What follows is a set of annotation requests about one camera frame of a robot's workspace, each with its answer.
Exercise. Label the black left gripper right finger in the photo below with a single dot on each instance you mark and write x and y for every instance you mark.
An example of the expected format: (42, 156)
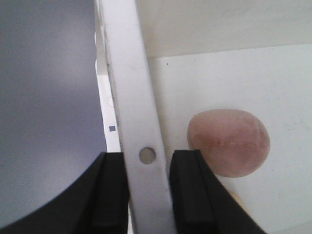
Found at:
(201, 203)

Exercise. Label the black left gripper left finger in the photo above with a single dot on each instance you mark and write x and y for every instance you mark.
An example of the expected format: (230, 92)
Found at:
(96, 203)

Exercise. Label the pink peach-shaped toy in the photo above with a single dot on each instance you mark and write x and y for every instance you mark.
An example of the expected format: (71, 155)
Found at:
(234, 143)

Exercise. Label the white plastic Totelife crate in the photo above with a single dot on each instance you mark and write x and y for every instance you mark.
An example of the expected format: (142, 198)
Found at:
(160, 62)

